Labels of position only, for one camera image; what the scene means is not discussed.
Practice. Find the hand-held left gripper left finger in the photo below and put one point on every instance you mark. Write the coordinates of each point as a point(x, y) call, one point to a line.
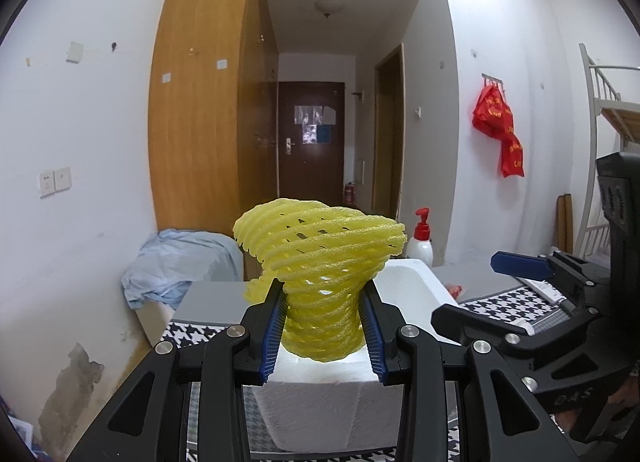
point(272, 337)

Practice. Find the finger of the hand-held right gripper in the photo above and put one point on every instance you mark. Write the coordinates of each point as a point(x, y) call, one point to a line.
point(465, 317)
point(520, 264)

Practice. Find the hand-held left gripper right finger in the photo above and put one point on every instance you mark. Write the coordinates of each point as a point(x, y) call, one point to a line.
point(372, 337)

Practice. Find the white foam box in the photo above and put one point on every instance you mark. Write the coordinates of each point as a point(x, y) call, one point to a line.
point(320, 407)

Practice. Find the yellow foam net sleeve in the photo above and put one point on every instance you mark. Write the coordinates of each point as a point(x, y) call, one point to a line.
point(320, 262)

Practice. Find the red snack packet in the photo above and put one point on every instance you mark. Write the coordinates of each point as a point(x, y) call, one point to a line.
point(454, 290)

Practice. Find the white remote control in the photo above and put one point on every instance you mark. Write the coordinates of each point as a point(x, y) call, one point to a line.
point(545, 292)

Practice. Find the wooden sticks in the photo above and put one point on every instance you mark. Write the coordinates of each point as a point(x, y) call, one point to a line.
point(565, 222)

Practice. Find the houndstooth tablecloth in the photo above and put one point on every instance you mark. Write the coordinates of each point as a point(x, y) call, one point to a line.
point(192, 334)

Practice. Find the white pump bottle red cap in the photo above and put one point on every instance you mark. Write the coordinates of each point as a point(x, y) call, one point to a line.
point(421, 242)

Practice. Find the light blue cloth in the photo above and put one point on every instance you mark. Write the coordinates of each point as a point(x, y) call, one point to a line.
point(170, 267)

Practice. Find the red plastic bag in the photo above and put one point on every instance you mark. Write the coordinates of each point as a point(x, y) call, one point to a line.
point(495, 122)

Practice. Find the red fire extinguisher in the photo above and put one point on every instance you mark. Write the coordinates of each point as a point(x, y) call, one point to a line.
point(349, 193)

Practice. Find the dark brown door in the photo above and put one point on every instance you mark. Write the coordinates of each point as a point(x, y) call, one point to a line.
point(320, 167)

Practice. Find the blue paper notice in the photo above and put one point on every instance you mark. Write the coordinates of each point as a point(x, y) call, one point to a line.
point(325, 134)

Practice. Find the white paper notice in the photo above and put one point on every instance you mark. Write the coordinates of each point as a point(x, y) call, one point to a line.
point(307, 115)

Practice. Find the wooden wardrobe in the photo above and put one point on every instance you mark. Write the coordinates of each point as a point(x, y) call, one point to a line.
point(200, 107)

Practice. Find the ceiling lamp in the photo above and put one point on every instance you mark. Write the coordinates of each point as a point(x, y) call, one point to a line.
point(329, 6)

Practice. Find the white metal bed frame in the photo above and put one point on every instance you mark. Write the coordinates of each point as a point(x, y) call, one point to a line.
point(595, 107)

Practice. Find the wall hook rack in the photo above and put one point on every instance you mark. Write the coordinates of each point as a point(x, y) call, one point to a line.
point(492, 78)

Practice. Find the wall switch panel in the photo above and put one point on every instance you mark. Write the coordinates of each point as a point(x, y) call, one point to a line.
point(54, 181)

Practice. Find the white wall box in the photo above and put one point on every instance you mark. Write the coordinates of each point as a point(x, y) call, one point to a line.
point(74, 52)

